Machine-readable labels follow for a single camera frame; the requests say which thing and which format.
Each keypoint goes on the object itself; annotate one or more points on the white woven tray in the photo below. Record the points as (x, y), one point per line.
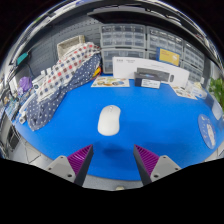
(68, 45)

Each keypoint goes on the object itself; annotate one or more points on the clear plastic package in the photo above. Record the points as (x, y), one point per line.
(200, 90)

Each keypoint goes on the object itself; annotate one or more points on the checked and dotted cloth pile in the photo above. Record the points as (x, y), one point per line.
(60, 86)

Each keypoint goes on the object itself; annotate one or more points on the grey plastic drawer cabinet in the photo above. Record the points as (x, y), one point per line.
(165, 39)
(121, 40)
(194, 56)

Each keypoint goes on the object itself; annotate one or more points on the teal object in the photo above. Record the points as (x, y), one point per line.
(22, 58)

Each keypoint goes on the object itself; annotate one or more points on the purple object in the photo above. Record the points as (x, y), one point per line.
(25, 84)

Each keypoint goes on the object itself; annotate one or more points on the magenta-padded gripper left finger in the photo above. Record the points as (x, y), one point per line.
(80, 160)

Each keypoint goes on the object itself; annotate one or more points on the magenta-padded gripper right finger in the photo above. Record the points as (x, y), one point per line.
(146, 160)

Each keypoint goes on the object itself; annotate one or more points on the white computer mouse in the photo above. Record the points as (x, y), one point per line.
(109, 120)

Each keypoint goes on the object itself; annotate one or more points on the green potted plant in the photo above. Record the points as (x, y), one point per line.
(218, 91)

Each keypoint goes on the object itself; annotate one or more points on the printed picture sheet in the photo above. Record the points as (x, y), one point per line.
(110, 82)
(183, 92)

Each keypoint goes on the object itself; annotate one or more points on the small black and white box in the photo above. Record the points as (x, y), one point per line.
(148, 83)

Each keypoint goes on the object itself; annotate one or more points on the long white keyboard box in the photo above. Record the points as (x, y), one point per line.
(125, 68)

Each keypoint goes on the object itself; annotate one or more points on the dark wall shelf unit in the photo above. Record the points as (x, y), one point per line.
(133, 15)

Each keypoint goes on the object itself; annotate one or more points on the yellow box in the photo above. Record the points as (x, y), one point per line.
(168, 56)

